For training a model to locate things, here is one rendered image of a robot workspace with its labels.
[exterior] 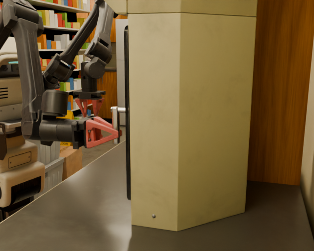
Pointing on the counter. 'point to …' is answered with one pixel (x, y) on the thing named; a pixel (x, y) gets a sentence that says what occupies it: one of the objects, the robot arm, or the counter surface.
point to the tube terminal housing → (189, 109)
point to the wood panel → (280, 89)
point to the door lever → (116, 121)
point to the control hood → (118, 6)
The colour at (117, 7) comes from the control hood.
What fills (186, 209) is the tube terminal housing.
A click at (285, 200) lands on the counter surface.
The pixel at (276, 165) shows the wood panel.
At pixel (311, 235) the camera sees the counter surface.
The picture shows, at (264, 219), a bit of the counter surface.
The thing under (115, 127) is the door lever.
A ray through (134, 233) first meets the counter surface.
